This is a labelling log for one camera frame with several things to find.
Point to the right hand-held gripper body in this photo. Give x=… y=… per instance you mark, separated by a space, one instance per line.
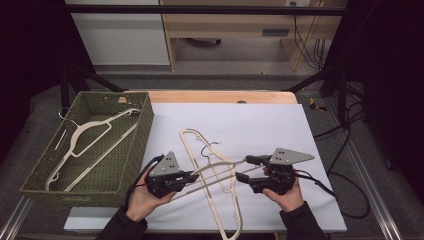
x=290 y=156

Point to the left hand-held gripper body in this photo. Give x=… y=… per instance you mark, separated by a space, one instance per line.
x=166 y=166

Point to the beige hanger with dark hook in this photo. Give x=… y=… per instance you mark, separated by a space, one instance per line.
x=220 y=182

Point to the green woven basket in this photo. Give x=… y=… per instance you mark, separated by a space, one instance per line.
x=110 y=110

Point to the beige hanger with silver hook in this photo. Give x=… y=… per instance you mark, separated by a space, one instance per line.
x=90 y=125

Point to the person's left hand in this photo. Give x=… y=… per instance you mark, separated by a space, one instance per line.
x=143 y=203

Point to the person's right hand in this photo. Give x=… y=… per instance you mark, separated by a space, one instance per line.
x=288 y=201

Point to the white paper sheet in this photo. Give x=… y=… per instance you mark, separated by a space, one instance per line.
x=260 y=126

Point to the beige clothes hanger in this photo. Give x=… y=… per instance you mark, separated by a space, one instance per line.
x=217 y=216

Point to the yellow and black tool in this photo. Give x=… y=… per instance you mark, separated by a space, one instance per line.
x=314 y=105

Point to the black curtain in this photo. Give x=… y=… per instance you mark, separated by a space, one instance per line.
x=393 y=66
x=30 y=50

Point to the white cabinet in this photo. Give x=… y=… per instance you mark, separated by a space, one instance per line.
x=123 y=36

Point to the wooden desk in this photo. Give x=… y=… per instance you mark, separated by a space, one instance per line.
x=233 y=23

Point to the black frame strut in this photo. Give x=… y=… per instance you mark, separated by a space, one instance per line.
x=65 y=93
x=341 y=96

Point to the aluminium rail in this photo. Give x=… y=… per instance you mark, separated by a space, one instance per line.
x=13 y=218
x=376 y=200

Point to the black horizontal frame bar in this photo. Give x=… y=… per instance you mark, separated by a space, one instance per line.
x=200 y=9

